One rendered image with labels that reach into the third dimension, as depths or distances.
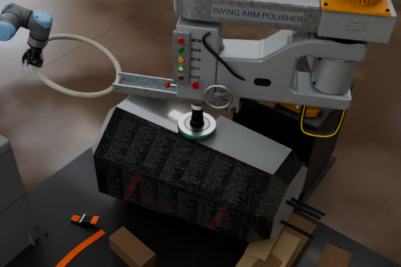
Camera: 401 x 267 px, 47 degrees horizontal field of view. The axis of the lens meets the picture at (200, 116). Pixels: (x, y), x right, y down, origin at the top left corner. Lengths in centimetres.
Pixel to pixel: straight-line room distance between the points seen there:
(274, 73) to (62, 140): 213
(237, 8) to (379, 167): 220
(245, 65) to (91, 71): 263
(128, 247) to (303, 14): 172
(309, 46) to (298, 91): 26
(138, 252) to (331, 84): 151
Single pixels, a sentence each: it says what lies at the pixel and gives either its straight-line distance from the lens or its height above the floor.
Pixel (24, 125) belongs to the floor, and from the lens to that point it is 408.
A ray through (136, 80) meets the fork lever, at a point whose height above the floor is 107.
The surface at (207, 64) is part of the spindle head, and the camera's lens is 220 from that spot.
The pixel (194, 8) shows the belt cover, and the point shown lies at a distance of 207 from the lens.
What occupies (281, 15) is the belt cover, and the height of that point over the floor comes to 162.
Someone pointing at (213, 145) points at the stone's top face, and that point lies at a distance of 253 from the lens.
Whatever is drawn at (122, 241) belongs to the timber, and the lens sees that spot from 295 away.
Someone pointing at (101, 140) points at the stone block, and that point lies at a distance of 282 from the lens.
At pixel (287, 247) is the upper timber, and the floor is 21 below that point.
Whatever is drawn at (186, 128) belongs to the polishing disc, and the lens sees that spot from 254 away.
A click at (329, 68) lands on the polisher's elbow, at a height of 137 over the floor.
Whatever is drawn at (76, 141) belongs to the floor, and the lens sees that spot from 382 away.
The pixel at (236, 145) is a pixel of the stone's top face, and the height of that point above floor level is 80.
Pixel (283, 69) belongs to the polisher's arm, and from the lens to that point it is 220.
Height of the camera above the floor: 252
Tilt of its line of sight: 39 degrees down
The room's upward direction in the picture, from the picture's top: 3 degrees clockwise
